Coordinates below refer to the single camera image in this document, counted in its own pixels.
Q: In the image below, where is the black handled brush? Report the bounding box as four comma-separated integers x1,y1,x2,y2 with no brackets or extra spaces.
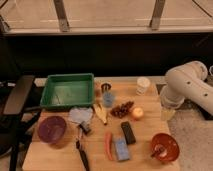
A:
75,122,90,171

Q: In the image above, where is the green plastic tray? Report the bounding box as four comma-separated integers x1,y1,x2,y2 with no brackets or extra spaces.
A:
40,73,95,110

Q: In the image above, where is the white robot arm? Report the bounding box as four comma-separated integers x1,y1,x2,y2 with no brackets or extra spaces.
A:
160,61,213,120

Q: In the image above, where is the peach fruit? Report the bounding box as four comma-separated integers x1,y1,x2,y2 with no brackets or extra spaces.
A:
131,107,144,120

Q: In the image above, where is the orange bowl with utensil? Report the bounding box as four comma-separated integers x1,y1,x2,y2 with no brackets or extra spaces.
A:
150,133,180,163

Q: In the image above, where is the white paper cup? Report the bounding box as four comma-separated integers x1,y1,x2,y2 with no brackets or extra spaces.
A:
136,77,151,95

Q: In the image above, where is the black remote control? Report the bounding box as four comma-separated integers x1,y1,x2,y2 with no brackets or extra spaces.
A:
121,122,136,144

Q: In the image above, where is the bunch of brown grapes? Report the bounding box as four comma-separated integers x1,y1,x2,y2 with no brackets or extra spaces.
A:
110,101,134,118

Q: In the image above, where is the blue sponge block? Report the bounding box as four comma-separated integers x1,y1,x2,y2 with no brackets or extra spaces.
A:
114,138,130,161

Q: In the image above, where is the orange carrot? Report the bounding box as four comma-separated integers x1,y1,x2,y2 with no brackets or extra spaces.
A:
105,132,113,161

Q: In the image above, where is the dark metal cup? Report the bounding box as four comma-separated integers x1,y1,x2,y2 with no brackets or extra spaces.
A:
101,83,111,93

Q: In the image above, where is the yellow banana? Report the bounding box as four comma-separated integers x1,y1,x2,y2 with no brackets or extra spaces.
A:
93,103,107,125

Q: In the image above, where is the light blue cloth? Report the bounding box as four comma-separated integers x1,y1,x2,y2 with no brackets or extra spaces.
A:
68,108,93,124

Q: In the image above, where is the purple bowl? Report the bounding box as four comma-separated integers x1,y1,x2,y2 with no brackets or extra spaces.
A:
37,116,67,144

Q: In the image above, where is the black chair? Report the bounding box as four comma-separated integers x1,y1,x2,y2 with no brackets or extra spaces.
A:
0,75,41,171

